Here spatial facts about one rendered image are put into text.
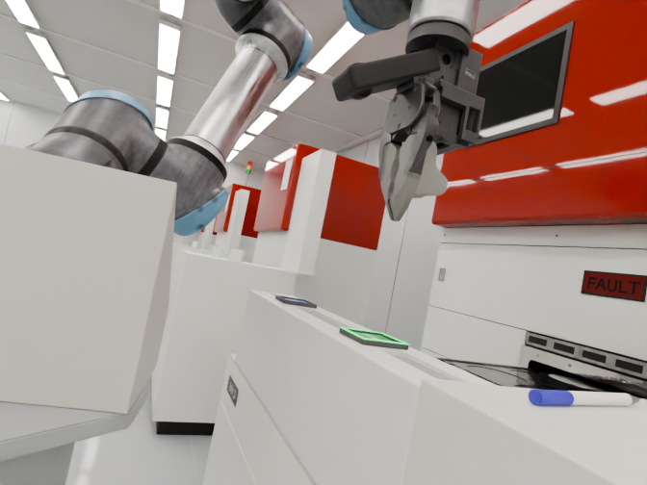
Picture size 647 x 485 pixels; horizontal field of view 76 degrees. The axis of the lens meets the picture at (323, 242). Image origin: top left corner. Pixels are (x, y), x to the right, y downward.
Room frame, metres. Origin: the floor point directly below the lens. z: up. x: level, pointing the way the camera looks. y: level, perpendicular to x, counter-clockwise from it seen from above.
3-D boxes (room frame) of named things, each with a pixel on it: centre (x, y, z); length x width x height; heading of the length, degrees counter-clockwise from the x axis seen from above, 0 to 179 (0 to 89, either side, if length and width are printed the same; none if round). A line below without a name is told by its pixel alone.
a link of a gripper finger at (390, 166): (0.47, -0.08, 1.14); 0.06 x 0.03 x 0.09; 112
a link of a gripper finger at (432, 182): (0.44, -0.09, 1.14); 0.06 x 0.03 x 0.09; 112
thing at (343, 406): (0.57, -0.02, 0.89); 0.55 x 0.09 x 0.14; 22
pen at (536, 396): (0.31, -0.22, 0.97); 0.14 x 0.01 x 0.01; 119
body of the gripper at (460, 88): (0.46, -0.09, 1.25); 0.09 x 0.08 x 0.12; 112
